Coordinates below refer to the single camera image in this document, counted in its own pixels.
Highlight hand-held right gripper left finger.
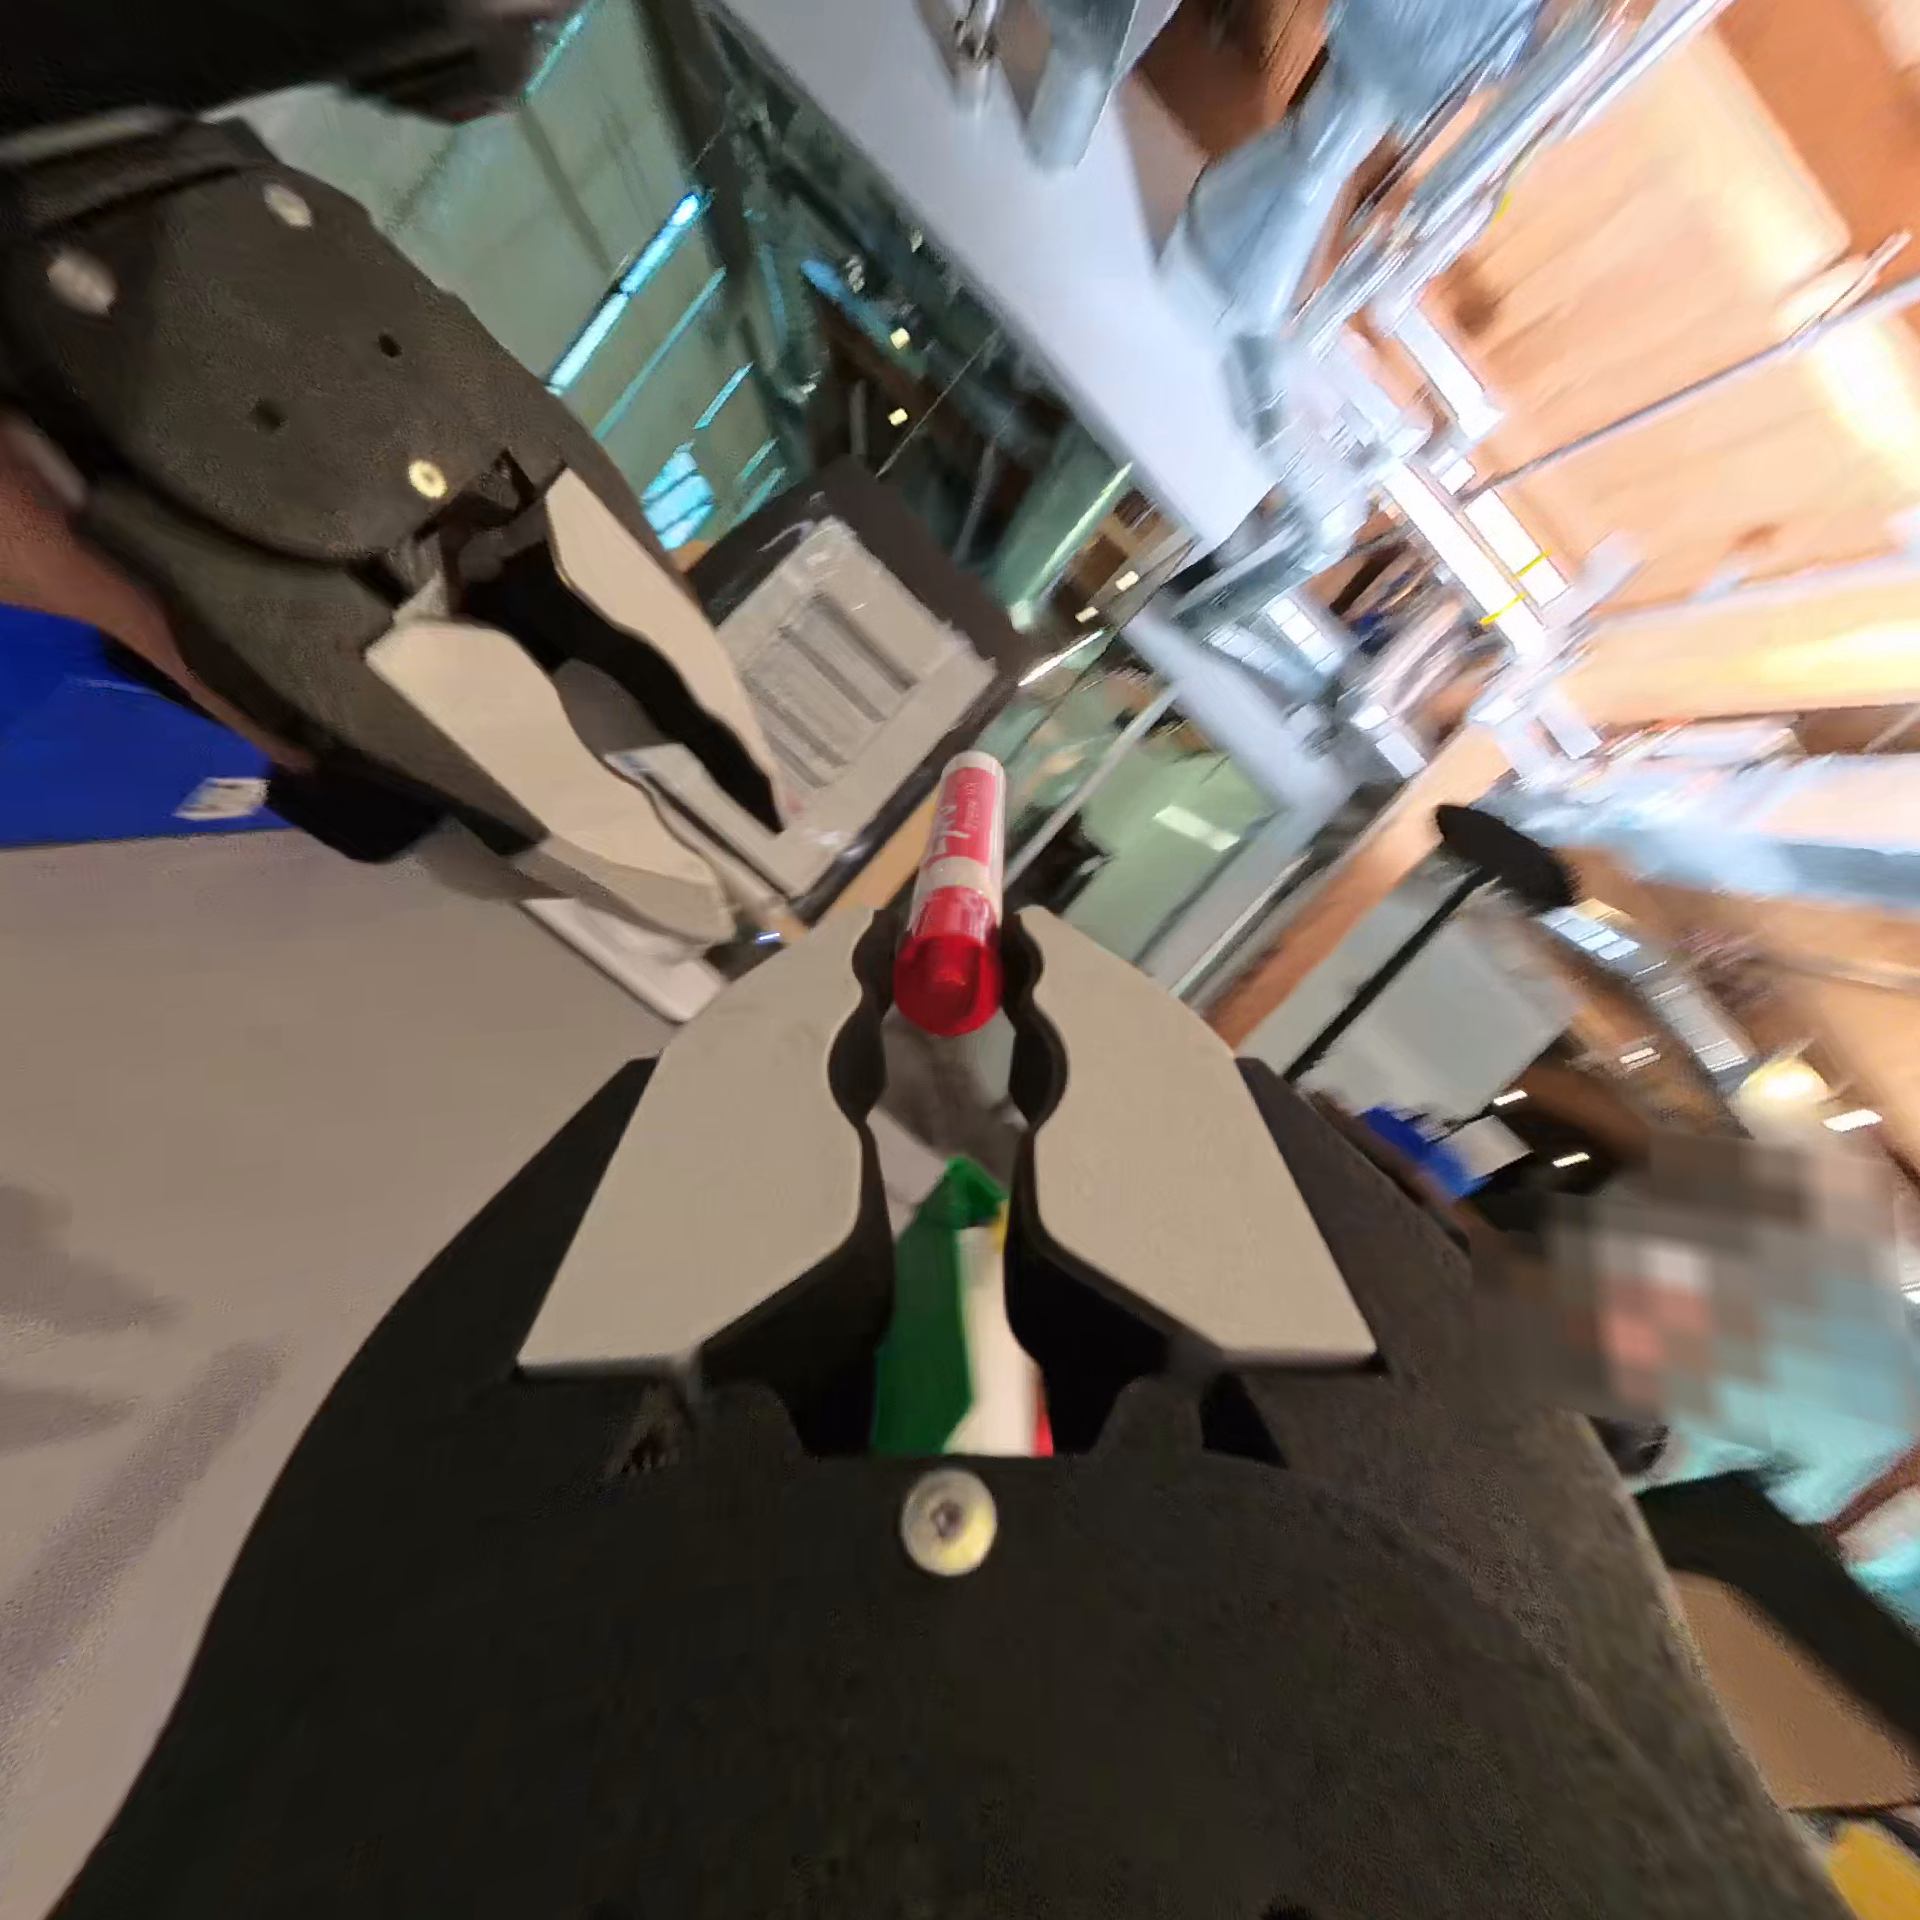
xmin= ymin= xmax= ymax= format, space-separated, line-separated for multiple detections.
xmin=515 ymin=903 xmax=904 ymax=1383

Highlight cardboard box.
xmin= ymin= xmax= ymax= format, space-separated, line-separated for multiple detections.
xmin=1661 ymin=1567 xmax=1920 ymax=1820

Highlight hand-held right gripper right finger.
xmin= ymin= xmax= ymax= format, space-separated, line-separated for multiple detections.
xmin=1001 ymin=903 xmax=1386 ymax=1374

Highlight red whiteboard marker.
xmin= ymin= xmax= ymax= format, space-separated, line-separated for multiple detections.
xmin=892 ymin=750 xmax=1011 ymax=1040

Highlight person's left hand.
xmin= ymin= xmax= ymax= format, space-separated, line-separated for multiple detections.
xmin=0 ymin=423 xmax=313 ymax=776

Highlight blue plastic bin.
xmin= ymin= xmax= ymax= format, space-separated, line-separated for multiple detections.
xmin=0 ymin=598 xmax=298 ymax=853

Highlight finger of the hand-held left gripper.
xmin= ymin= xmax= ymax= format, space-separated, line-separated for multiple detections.
xmin=364 ymin=616 xmax=746 ymax=950
xmin=492 ymin=464 xmax=792 ymax=837

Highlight green plastic bin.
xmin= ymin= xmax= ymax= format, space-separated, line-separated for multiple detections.
xmin=870 ymin=1153 xmax=1056 ymax=1461

